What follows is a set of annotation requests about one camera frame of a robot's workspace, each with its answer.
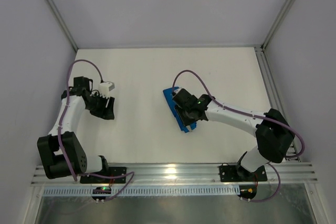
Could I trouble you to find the blue cloth napkin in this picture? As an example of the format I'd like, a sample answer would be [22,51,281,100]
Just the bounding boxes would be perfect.
[163,87,197,133]

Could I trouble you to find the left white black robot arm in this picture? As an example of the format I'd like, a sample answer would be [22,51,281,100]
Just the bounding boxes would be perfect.
[37,77,115,179]

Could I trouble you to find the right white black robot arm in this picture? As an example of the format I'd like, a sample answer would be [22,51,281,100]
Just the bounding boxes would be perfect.
[172,88,295,182]

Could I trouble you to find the left black controller board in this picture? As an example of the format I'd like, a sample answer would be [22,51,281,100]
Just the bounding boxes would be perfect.
[91,186,111,201]

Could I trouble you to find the black controller board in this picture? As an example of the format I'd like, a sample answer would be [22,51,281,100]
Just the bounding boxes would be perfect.
[91,186,111,201]
[238,187,257,201]

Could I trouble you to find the right black controller board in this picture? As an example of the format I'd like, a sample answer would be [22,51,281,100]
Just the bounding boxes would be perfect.
[238,187,257,201]

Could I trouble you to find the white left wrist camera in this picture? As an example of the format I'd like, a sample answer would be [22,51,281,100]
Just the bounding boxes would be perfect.
[98,81,115,98]

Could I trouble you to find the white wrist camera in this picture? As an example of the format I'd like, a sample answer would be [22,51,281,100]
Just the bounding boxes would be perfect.
[98,81,115,98]
[172,88,183,96]

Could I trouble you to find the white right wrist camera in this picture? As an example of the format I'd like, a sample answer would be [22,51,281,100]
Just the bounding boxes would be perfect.
[172,88,183,96]

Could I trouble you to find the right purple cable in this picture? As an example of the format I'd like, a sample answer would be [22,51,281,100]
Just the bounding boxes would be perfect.
[171,70,307,203]

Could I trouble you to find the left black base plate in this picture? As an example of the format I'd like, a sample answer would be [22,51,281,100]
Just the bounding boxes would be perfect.
[80,166,127,184]

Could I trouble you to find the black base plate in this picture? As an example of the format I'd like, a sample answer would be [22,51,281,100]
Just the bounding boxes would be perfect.
[80,166,127,184]
[218,164,268,182]

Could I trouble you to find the aluminium front rail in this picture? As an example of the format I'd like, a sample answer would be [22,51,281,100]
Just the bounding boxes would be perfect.
[30,162,318,186]

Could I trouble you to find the aluminium rail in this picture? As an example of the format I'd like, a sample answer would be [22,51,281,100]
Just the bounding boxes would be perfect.
[30,162,318,186]
[254,45,301,162]

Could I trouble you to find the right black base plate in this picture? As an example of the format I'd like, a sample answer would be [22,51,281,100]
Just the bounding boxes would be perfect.
[218,164,268,182]

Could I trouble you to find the slotted grey cable duct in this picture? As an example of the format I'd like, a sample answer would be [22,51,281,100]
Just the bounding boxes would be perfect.
[43,185,239,197]

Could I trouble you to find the right side aluminium rail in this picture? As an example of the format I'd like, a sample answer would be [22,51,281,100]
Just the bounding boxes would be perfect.
[254,45,301,162]

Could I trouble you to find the left aluminium frame post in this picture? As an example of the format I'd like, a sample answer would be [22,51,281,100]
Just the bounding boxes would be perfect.
[44,0,79,52]

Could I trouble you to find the aluminium frame post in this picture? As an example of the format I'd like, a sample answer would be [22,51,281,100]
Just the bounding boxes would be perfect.
[44,0,79,52]
[261,0,296,51]

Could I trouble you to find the right aluminium frame post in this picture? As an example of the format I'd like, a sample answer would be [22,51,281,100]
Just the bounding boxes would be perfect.
[261,0,296,51]

